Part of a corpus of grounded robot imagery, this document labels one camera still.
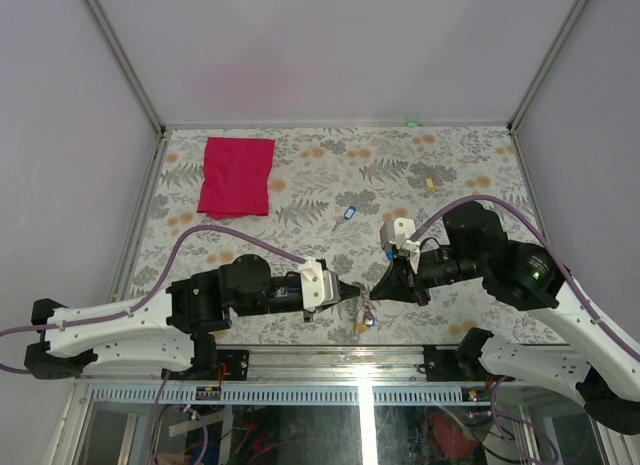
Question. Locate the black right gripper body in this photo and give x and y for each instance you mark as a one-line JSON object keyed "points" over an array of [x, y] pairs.
{"points": [[442, 265]]}

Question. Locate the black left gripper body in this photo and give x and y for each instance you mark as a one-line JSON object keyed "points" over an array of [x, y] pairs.
{"points": [[283, 300]]}

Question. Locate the grey keyring with yellow handle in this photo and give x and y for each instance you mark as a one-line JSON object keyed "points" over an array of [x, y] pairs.
{"points": [[358, 307]]}

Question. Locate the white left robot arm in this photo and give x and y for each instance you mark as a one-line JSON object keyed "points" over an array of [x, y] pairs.
{"points": [[173, 333]]}

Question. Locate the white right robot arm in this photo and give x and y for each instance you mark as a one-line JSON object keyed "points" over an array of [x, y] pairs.
{"points": [[603, 379]]}

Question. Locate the loose blue tag key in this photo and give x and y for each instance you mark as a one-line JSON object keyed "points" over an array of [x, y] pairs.
{"points": [[345, 217]]}

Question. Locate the loose yellow tag key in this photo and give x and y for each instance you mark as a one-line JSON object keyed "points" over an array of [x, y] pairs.
{"points": [[430, 184]]}

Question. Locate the pink folded cloth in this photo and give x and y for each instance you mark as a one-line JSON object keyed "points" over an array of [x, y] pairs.
{"points": [[236, 173]]}

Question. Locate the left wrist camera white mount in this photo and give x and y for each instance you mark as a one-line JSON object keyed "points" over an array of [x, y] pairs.
{"points": [[319, 287]]}

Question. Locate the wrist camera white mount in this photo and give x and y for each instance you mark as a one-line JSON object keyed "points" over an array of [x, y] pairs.
{"points": [[319, 287], [396, 241]]}

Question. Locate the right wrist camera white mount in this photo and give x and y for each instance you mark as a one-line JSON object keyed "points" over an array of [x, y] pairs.
{"points": [[396, 241]]}

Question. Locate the metal front rail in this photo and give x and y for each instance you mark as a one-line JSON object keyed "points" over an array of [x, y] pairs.
{"points": [[312, 375]]}

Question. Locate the aluminium enclosure frame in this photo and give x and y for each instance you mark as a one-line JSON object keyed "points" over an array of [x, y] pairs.
{"points": [[195, 64]]}

